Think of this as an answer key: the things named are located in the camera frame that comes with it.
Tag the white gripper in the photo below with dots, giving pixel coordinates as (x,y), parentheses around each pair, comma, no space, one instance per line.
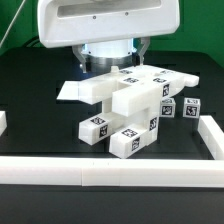
(76,22)

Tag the white chair back frame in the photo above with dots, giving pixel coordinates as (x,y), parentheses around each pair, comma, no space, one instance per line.
(132,90)

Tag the white chair seat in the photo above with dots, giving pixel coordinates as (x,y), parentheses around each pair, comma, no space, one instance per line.
(148,118)

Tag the white chair nut peg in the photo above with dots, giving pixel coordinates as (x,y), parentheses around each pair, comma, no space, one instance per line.
(99,127)

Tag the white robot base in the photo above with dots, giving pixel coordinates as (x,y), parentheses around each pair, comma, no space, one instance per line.
(111,53)

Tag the white part at left edge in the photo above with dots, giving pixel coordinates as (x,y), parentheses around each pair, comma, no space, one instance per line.
(3,123)

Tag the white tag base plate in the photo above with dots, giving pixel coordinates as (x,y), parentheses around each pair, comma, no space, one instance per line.
(70,91)

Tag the white obstacle fence wall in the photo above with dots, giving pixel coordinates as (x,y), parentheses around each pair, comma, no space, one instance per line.
(121,172)

